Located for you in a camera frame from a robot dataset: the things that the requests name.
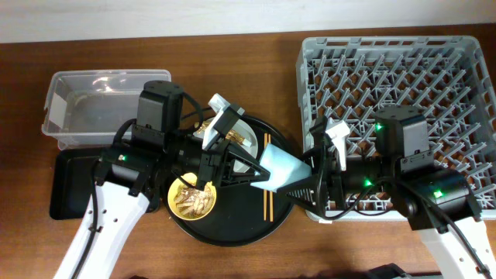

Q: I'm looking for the left wooden chopstick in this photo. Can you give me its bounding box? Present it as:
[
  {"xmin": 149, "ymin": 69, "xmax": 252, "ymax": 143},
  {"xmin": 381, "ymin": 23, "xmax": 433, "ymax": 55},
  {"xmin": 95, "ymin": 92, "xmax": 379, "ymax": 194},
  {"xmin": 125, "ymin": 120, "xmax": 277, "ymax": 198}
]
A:
[{"xmin": 263, "ymin": 133, "xmax": 269, "ymax": 221}]

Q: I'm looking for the blue plastic cup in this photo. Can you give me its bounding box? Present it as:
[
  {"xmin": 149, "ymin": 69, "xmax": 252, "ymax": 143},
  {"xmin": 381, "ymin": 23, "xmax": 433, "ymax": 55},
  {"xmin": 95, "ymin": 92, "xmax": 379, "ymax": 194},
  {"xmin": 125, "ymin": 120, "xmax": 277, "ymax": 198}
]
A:
[{"xmin": 250, "ymin": 143, "xmax": 312, "ymax": 192}]

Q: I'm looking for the round black serving tray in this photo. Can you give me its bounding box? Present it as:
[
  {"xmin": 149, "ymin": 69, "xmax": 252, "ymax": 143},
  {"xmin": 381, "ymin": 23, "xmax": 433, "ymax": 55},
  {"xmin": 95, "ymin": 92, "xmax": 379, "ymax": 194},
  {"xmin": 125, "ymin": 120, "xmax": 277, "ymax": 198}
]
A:
[{"xmin": 161, "ymin": 115, "xmax": 293, "ymax": 246}]

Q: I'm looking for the wooden chopstick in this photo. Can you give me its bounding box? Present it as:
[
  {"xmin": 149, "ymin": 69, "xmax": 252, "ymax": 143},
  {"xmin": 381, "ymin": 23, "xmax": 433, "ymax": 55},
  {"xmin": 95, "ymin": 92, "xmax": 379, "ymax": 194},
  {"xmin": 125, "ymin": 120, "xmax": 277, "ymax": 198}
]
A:
[
  {"xmin": 265, "ymin": 133, "xmax": 274, "ymax": 222},
  {"xmin": 263, "ymin": 133, "xmax": 269, "ymax": 221}
]

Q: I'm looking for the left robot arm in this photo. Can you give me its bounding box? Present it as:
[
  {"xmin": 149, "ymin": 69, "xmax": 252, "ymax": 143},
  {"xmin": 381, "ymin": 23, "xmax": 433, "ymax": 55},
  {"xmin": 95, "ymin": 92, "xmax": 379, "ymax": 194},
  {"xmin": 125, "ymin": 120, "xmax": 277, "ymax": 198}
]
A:
[{"xmin": 55, "ymin": 80, "xmax": 270, "ymax": 278}]

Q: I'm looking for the grey plastic dishwasher rack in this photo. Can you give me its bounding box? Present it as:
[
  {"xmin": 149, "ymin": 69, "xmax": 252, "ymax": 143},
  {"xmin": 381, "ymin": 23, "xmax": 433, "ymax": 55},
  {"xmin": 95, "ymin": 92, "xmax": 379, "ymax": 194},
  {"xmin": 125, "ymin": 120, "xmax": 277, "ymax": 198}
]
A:
[{"xmin": 295, "ymin": 36, "xmax": 495, "ymax": 220}]

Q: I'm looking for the yellow bowl with food scraps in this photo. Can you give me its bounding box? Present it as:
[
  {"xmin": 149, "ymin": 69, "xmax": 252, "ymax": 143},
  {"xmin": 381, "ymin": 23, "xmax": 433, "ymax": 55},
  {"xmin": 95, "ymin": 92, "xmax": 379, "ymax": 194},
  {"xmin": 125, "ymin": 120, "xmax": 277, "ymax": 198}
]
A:
[{"xmin": 167, "ymin": 173, "xmax": 217, "ymax": 221}]

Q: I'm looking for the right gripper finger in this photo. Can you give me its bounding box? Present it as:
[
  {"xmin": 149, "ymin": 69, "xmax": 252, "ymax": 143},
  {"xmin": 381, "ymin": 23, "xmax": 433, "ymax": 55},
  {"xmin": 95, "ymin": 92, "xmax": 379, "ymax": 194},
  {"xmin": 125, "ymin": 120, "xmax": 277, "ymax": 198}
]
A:
[
  {"xmin": 277, "ymin": 174, "xmax": 322, "ymax": 212},
  {"xmin": 301, "ymin": 149, "xmax": 320, "ymax": 169}
]

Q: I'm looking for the grey round plate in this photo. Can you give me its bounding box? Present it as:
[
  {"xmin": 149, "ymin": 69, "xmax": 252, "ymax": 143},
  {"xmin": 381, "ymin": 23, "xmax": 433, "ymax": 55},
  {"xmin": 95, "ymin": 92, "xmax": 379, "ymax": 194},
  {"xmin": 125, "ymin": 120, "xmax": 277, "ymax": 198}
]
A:
[{"xmin": 193, "ymin": 117, "xmax": 259, "ymax": 173}]

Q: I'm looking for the clear plastic storage bin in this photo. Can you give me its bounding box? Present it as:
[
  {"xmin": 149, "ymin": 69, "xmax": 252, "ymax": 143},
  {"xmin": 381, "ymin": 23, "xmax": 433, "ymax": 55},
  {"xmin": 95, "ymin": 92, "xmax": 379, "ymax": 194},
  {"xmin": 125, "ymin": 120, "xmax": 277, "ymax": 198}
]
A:
[{"xmin": 41, "ymin": 69, "xmax": 172, "ymax": 150}]

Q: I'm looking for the black rectangular tray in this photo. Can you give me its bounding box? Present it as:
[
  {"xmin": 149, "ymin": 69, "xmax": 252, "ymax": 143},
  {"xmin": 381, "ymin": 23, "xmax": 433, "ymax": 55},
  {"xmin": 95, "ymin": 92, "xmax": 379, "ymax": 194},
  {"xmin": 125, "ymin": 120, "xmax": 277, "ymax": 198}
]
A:
[{"xmin": 49, "ymin": 149, "xmax": 162, "ymax": 221}]

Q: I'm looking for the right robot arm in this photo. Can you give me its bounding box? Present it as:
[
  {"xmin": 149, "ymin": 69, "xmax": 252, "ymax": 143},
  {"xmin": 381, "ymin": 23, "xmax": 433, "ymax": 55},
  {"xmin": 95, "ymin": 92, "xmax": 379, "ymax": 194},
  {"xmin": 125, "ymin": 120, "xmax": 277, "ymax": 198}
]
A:
[{"xmin": 277, "ymin": 105, "xmax": 495, "ymax": 278}]

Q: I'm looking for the right wooden chopstick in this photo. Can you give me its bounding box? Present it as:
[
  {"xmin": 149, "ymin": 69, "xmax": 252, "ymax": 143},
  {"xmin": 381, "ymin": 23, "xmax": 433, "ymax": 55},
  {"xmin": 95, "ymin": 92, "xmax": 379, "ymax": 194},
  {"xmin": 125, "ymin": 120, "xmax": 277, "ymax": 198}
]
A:
[{"xmin": 265, "ymin": 133, "xmax": 274, "ymax": 222}]

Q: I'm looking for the gold foil snack wrapper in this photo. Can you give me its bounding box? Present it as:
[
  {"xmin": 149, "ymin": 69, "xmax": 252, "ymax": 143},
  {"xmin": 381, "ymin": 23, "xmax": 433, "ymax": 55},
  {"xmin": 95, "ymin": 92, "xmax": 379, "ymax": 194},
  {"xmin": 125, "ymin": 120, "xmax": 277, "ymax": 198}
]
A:
[{"xmin": 194, "ymin": 120, "xmax": 252, "ymax": 147}]

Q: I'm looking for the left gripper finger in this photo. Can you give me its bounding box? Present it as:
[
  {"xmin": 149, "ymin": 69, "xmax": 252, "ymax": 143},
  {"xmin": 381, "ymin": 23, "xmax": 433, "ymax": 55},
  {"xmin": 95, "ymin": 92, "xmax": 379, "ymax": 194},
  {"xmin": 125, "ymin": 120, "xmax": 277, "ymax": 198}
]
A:
[
  {"xmin": 219, "ymin": 174, "xmax": 270, "ymax": 187},
  {"xmin": 226, "ymin": 140, "xmax": 270, "ymax": 174}
]

